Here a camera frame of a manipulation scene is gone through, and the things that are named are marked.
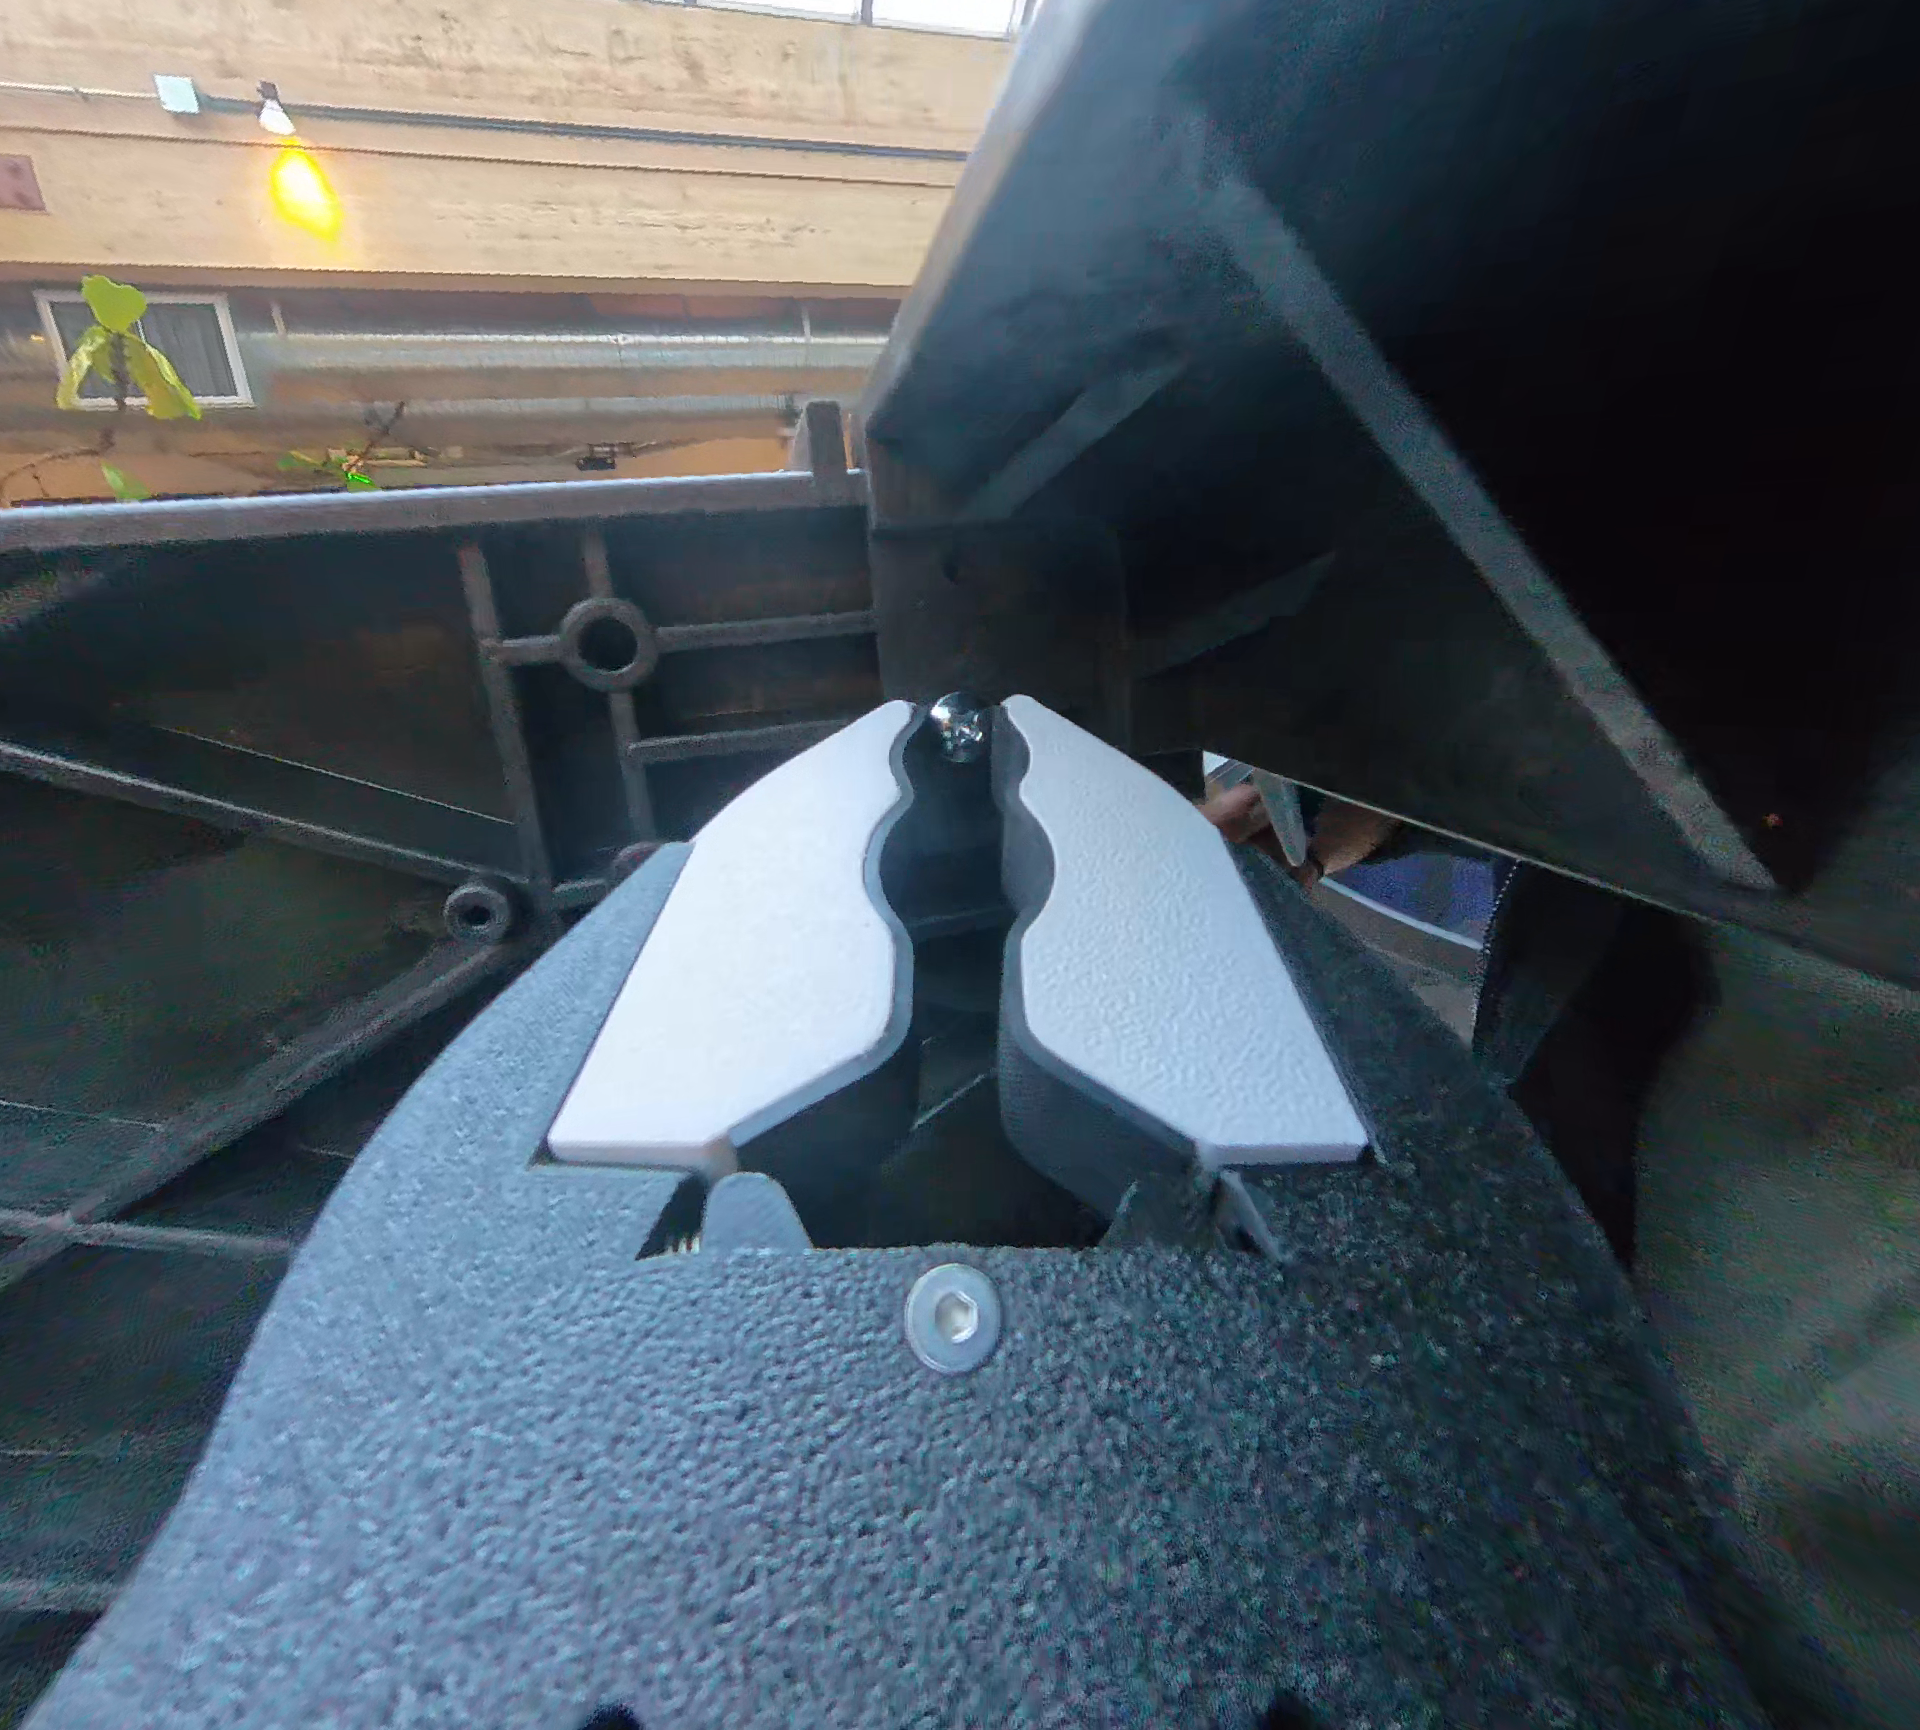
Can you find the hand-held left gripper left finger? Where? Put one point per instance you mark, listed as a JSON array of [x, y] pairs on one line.
[[748, 966]]

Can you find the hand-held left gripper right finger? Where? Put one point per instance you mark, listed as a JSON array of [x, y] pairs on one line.
[[1169, 983]]

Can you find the metal screw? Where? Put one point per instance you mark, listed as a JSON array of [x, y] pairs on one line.
[[961, 729]]

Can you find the black ribbed plastic furniture panel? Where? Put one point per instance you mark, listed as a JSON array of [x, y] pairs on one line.
[[296, 710]]

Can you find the green plant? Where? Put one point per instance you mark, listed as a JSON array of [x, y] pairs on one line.
[[116, 354]]

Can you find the grey metal duct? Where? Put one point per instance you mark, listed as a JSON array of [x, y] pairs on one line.
[[573, 354]]

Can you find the barred wall window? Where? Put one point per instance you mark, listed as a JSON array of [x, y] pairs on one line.
[[199, 344]]

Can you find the wall lamp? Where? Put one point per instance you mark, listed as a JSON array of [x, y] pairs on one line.
[[296, 172]]

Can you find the small white wall box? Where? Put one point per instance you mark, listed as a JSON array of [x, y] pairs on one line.
[[181, 91]]

